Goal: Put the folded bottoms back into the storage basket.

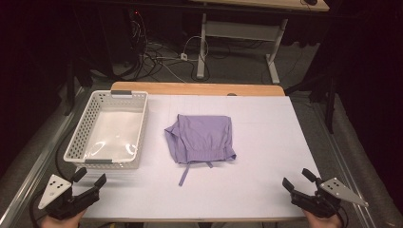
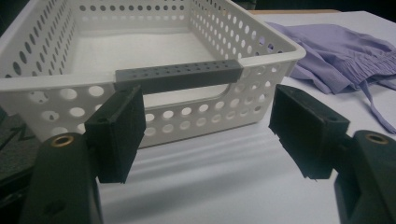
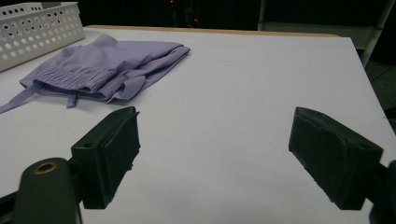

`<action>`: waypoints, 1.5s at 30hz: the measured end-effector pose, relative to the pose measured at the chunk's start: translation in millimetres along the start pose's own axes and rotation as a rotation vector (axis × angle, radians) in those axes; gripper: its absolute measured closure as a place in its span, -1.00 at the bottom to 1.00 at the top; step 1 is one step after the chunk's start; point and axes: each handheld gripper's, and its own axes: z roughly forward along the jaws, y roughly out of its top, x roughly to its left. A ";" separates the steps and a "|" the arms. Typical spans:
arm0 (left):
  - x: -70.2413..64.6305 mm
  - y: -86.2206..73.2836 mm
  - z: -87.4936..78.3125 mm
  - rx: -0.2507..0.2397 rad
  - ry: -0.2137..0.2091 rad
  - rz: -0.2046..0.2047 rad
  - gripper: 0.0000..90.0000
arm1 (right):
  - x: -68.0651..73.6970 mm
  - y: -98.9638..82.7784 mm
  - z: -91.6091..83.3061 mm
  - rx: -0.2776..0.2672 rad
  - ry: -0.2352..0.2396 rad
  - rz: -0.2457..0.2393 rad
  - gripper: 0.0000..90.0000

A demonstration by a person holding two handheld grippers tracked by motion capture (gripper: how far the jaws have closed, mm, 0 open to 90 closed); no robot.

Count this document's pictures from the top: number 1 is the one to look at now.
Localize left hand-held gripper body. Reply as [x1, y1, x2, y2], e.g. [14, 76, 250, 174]
[37, 174, 102, 221]

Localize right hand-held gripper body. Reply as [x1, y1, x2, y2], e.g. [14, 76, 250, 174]
[289, 177, 370, 219]

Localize white perforated plastic basket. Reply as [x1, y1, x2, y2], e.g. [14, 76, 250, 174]
[63, 89, 149, 170]

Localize purple shorts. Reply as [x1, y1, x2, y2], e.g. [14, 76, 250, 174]
[163, 113, 238, 188]

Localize person's left hand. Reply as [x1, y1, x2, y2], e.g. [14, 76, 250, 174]
[40, 208, 87, 228]

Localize person's right hand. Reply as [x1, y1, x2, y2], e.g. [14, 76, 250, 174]
[301, 209, 344, 228]

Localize white table cover sheet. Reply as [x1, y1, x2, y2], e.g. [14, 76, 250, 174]
[80, 94, 321, 220]

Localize black stand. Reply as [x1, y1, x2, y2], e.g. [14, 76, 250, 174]
[63, 58, 94, 117]
[284, 70, 337, 135]

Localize wooden table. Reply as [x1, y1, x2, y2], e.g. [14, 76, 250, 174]
[110, 81, 286, 97]

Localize wooden desk top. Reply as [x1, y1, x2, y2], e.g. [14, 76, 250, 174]
[189, 0, 331, 13]

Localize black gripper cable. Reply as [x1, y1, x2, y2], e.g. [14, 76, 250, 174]
[29, 124, 79, 227]

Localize metal floor rail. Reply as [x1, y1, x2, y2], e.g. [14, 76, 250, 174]
[0, 86, 84, 228]
[312, 101, 378, 228]

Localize bundle of black cables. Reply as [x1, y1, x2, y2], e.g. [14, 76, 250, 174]
[110, 9, 212, 83]

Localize white metal desk frame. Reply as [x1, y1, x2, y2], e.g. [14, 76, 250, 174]
[196, 12, 289, 86]

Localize white cable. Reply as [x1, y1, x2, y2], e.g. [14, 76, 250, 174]
[182, 34, 210, 61]

